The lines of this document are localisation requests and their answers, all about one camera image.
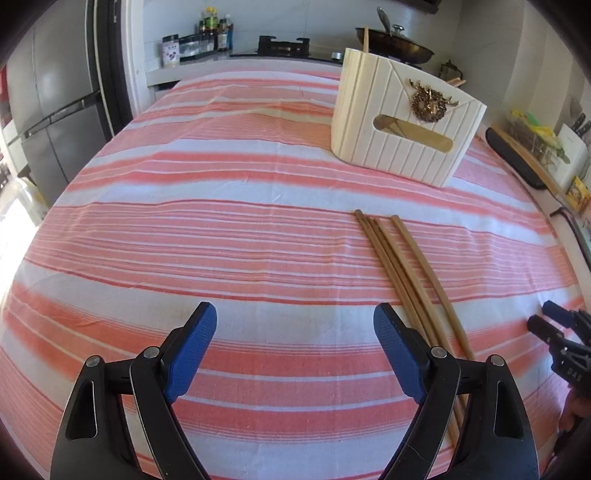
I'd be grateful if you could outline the black frying pan with lid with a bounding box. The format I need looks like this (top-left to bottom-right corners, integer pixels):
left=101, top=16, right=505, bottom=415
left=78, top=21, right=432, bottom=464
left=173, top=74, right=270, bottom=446
left=356, top=7, right=435, bottom=65

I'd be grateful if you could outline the pink striped tablecloth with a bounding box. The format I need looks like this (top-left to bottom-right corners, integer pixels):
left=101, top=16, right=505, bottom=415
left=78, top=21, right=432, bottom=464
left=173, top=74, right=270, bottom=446
left=1, top=60, right=583, bottom=479

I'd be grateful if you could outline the dark sauce bottle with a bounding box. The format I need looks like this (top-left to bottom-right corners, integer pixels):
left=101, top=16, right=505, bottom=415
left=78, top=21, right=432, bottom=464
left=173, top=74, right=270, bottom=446
left=217, top=18, right=229, bottom=51

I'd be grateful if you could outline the person's right hand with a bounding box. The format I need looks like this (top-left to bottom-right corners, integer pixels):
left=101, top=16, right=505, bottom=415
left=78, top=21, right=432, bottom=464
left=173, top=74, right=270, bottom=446
left=559, top=390, right=590, bottom=431

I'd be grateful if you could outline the white ribbed utensil holder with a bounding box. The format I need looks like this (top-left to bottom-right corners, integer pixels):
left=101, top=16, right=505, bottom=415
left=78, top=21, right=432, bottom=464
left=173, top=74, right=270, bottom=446
left=331, top=49, right=487, bottom=188

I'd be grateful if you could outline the wooden cutting board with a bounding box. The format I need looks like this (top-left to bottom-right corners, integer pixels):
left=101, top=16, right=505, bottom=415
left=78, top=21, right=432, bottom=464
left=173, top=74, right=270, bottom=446
left=491, top=126, right=566, bottom=200

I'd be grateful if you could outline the spice jar with label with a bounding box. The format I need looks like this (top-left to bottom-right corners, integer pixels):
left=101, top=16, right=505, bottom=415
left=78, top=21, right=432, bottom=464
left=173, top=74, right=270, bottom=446
left=161, top=34, right=180, bottom=68

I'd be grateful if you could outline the yellow snack packet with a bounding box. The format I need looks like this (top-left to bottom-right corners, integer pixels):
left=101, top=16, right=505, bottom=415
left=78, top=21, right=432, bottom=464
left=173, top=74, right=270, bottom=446
left=566, top=176, right=591, bottom=213

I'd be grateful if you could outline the black cutting board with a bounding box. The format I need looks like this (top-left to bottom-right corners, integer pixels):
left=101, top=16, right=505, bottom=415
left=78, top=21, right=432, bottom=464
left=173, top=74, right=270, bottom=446
left=485, top=127, right=547, bottom=190

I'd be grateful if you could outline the dark glass kettle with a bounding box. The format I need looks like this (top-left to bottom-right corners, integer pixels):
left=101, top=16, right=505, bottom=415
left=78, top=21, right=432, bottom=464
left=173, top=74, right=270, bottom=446
left=438, top=60, right=464, bottom=82

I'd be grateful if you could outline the wire rack with vegetables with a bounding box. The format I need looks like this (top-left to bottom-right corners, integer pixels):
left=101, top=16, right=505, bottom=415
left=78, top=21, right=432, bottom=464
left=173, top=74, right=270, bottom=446
left=508, top=109, right=571, bottom=171

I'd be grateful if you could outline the light wooden chopstick in holder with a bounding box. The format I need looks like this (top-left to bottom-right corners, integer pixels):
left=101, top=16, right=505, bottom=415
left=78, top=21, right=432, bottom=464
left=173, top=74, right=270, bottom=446
left=363, top=26, right=370, bottom=53

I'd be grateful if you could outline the black gas stove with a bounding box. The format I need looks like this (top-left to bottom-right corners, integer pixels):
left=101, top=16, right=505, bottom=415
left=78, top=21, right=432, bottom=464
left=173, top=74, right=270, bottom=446
left=230, top=35, right=346, bottom=63

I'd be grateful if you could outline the grey refrigerator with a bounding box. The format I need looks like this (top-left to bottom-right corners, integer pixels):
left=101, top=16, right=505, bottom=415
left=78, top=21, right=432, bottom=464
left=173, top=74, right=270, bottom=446
left=6, top=0, right=115, bottom=204

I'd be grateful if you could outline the black cable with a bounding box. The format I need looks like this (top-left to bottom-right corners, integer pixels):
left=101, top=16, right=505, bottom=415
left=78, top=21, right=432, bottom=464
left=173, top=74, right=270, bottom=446
left=549, top=207, right=591, bottom=273

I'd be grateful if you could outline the white knife block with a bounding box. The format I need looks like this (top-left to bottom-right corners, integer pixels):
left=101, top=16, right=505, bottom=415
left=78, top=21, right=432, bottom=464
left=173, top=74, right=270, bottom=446
left=552, top=123, right=589, bottom=192

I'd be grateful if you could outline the brown wooden chopstick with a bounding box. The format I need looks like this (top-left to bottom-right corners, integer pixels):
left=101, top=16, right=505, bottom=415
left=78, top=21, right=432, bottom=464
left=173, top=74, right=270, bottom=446
left=353, top=209, right=463, bottom=451
left=372, top=216, right=468, bottom=416
left=391, top=215, right=476, bottom=361
left=356, top=210, right=452, bottom=353

